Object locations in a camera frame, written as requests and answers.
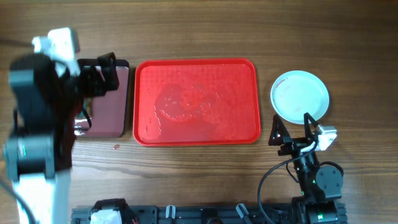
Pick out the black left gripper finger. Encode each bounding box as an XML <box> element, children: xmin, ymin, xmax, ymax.
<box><xmin>80</xmin><ymin>66</ymin><xmax>106</xmax><ymax>97</ymax></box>
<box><xmin>97</xmin><ymin>52</ymin><xmax>119</xmax><ymax>91</ymax></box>

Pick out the small red sauce drop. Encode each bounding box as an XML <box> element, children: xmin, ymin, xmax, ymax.
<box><xmin>112</xmin><ymin>144</ymin><xmax>120</xmax><ymax>150</ymax></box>

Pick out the light green plate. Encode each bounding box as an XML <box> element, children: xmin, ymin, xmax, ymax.
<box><xmin>270</xmin><ymin>70</ymin><xmax>330</xmax><ymax>124</ymax></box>

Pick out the green yellow sponge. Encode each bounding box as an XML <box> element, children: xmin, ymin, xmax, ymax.
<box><xmin>83</xmin><ymin>98</ymin><xmax>93</xmax><ymax>116</ymax></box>

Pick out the red serving tray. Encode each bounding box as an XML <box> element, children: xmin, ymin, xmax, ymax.
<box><xmin>132</xmin><ymin>58</ymin><xmax>261</xmax><ymax>147</ymax></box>

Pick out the black water tray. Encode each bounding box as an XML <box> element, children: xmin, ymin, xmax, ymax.
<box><xmin>75</xmin><ymin>59</ymin><xmax>130</xmax><ymax>138</ymax></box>

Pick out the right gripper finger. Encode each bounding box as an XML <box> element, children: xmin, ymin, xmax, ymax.
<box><xmin>303</xmin><ymin>113</ymin><xmax>318</xmax><ymax>145</ymax></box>
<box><xmin>268</xmin><ymin>114</ymin><xmax>292</xmax><ymax>146</ymax></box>

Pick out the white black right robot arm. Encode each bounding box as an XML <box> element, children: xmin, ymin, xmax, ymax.
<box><xmin>71</xmin><ymin>70</ymin><xmax>347</xmax><ymax>223</ymax></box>

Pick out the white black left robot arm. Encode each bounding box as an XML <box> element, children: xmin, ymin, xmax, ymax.
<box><xmin>3</xmin><ymin>52</ymin><xmax>119</xmax><ymax>223</ymax></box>

